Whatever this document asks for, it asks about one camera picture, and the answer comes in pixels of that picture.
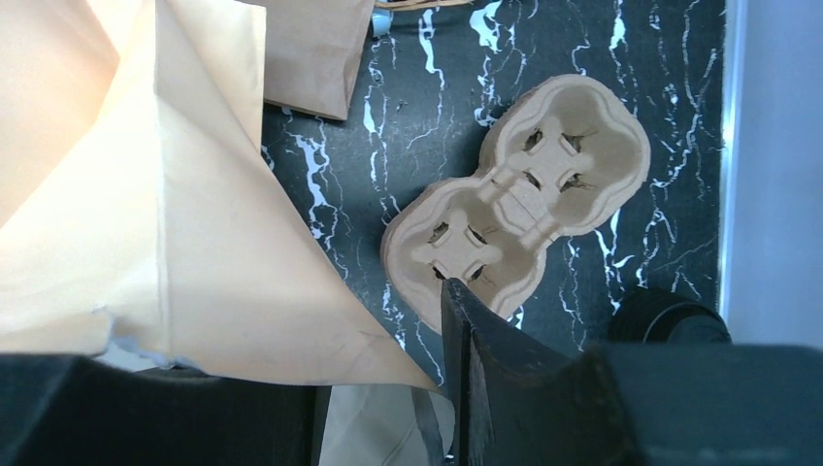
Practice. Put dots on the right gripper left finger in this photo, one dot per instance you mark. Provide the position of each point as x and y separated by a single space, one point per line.
73 410

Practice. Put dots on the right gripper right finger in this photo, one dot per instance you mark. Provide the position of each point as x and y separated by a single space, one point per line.
519 402

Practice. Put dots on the tan paper bag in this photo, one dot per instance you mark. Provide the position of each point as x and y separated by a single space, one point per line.
142 228

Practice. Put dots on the cardboard two-cup carrier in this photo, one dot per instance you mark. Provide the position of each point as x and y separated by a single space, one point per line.
558 163

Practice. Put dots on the black round lid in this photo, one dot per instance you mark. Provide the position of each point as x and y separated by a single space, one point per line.
657 316

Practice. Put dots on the brown kraft paper bag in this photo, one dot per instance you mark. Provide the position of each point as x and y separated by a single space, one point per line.
314 49

